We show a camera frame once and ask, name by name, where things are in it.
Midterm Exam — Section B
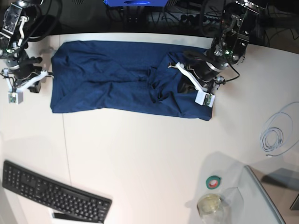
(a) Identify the dark blue t-shirt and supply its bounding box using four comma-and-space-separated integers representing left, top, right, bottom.
50, 41, 213, 121

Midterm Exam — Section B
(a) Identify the blue box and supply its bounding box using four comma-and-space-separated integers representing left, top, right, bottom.
103, 0, 168, 7

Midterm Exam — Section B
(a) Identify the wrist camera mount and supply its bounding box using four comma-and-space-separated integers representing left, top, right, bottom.
0, 68, 54, 105
168, 62, 226, 108

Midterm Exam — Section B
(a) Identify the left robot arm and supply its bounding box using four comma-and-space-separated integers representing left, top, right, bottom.
184, 0, 268, 93

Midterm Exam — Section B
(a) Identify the black computer keyboard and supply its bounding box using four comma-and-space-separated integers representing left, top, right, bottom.
2, 160, 112, 224

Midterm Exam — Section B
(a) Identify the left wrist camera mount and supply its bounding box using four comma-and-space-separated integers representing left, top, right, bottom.
168, 62, 226, 108

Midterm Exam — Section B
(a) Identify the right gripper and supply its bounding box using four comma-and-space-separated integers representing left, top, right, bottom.
8, 56, 43, 93

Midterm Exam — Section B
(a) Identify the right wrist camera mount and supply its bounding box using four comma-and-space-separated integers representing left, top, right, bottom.
0, 68, 54, 105

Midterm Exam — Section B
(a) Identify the coiled white cable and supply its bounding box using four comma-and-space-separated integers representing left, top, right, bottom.
260, 101, 299, 157

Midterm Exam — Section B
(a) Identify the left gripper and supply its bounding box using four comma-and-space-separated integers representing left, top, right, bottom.
178, 59, 228, 94

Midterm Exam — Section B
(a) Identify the black power strip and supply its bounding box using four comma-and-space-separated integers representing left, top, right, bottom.
180, 14, 219, 26

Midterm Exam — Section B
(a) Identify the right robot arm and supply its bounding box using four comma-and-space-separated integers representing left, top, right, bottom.
0, 0, 63, 93

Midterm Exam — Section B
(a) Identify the green tape roll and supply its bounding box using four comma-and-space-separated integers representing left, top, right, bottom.
206, 175, 221, 189

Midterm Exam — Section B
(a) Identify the clear glass jar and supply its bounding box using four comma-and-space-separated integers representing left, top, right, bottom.
197, 194, 227, 224

